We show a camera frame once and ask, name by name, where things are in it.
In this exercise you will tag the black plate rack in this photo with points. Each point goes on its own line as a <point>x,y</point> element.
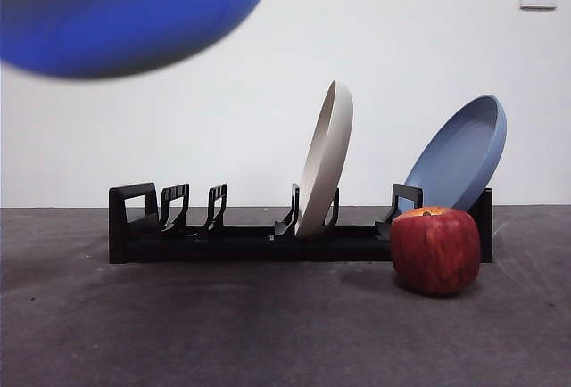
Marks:
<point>250,249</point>

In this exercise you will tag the blue plate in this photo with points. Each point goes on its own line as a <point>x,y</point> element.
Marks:
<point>459,155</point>

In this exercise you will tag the pale green plate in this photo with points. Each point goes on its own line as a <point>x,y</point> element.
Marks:
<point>111,17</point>

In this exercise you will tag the cream plate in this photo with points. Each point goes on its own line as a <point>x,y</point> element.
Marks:
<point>330,159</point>

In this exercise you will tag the red apple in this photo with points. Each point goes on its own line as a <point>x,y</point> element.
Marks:
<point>435,253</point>

